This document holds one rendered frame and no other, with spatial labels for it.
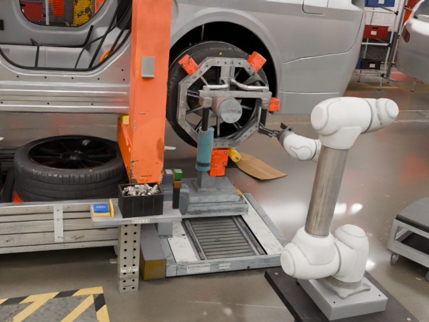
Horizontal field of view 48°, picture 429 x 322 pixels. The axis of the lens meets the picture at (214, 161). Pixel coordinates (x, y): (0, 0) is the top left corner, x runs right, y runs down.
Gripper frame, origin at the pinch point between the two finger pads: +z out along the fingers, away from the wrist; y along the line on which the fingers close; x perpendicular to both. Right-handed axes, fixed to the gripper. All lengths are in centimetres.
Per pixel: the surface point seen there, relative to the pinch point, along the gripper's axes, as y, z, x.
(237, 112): -13.7, 18.1, 1.5
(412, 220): 87, -26, -50
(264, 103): -1.0, 10.6, 9.5
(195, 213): -28, 34, -72
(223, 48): -18, 41, 33
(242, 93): -13.8, 13.7, 13.8
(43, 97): -118, 48, 0
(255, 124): 4.4, 32.5, -10.2
